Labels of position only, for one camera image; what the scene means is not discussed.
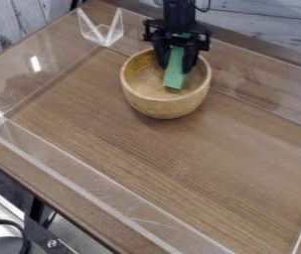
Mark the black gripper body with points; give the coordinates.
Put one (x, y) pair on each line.
(165, 36)

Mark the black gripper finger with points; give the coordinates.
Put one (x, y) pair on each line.
(162, 51)
(190, 55)

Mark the green rectangular block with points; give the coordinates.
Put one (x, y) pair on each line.
(174, 77)

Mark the brown wooden bowl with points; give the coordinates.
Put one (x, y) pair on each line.
(150, 97)

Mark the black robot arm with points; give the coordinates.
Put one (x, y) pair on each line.
(180, 13)

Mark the clear acrylic front barrier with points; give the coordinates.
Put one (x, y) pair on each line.
(110, 212)

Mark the black table leg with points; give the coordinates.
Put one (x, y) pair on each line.
(36, 210)

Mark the clear acrylic corner bracket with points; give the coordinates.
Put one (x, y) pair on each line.
(101, 34)

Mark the black metal base plate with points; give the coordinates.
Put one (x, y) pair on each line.
(26, 244)

